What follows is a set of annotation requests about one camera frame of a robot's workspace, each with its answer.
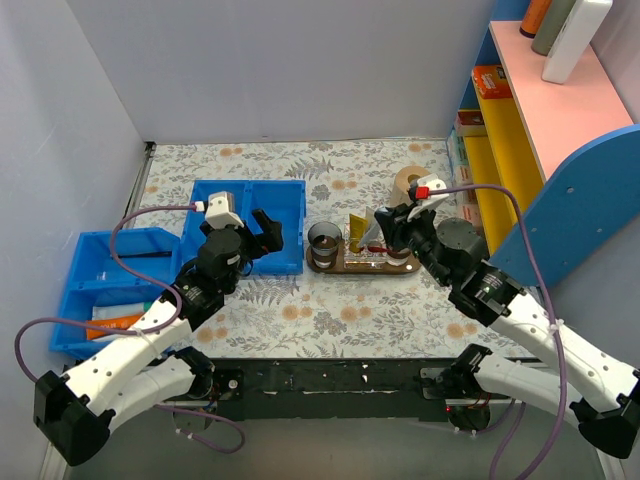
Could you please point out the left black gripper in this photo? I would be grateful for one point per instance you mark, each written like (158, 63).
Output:
(255, 240)

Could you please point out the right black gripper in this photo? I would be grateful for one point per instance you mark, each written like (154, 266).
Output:
(395, 230)

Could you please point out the light blue toothbrush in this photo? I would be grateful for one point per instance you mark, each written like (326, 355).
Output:
(370, 235)

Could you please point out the yellow toothpaste tube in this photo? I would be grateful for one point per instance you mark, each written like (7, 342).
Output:
(358, 226)

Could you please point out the red toothbrush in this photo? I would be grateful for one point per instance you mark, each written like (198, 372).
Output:
(378, 249)

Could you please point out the clear glass cup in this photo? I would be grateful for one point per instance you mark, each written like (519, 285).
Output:
(398, 258)

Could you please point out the clear acrylic holder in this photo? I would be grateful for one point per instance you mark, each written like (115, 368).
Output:
(364, 259)

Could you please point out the white toothpaste tube black cap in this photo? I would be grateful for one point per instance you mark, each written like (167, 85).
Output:
(370, 216)

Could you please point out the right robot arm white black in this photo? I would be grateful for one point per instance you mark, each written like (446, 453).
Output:
(599, 396)

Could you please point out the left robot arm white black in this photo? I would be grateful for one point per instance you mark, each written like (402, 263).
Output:
(79, 409)

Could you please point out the oval wooden tray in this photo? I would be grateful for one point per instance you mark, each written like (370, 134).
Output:
(412, 266)

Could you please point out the blue toiletry bin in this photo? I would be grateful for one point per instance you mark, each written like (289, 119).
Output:
(95, 279)

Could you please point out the black toothbrush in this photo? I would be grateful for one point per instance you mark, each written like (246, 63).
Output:
(160, 254)

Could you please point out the orange toothpaste tube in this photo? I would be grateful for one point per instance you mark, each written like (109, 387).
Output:
(118, 323)

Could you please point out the brown toilet paper roll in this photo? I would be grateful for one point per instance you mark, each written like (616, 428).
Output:
(402, 183)

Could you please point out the blue double bin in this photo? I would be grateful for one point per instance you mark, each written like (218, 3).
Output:
(283, 201)

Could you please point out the red box on shelf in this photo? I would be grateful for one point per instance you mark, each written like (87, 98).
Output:
(470, 123)

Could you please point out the colourful shelf unit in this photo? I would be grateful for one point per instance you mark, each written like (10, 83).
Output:
(565, 157)

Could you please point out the orange snack box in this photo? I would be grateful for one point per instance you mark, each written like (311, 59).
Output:
(491, 82)

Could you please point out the orange bottle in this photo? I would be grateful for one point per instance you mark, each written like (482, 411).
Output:
(534, 16)

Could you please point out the grey bottle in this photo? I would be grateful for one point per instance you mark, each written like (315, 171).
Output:
(551, 25)

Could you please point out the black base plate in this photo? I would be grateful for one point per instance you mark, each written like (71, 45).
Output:
(260, 389)

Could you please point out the aluminium rail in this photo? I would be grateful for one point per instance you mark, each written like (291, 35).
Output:
(55, 465)

